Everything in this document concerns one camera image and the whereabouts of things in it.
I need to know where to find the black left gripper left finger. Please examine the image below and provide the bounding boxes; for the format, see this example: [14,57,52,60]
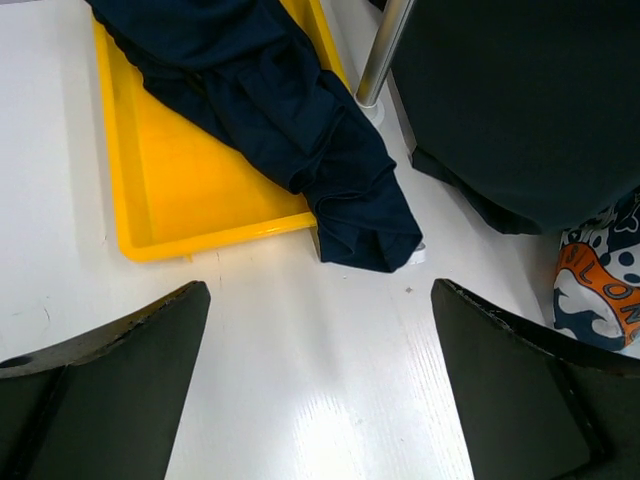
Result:
[1,281,211,479]

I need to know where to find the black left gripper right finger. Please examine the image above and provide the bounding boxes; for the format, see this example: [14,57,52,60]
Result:
[431,279,639,479]

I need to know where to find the patterned blue orange shorts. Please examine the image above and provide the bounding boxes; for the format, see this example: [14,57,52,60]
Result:
[553,190,639,358]

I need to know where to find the navy blue shorts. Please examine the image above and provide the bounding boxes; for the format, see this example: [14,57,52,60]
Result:
[91,0,423,273]

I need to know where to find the yellow plastic tray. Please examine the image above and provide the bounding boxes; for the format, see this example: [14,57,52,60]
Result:
[92,0,351,264]

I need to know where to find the white metal clothes rack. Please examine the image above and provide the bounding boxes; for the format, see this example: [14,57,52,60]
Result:
[309,0,427,266]

